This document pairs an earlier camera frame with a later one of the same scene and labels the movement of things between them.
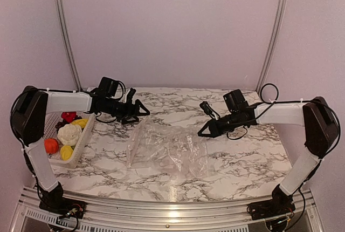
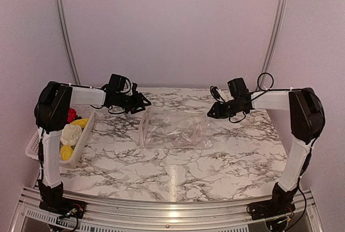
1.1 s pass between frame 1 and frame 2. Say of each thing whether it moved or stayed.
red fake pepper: stayed
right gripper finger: moved
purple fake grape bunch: moved
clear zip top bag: moved
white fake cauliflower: stayed
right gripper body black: moved
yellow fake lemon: stayed
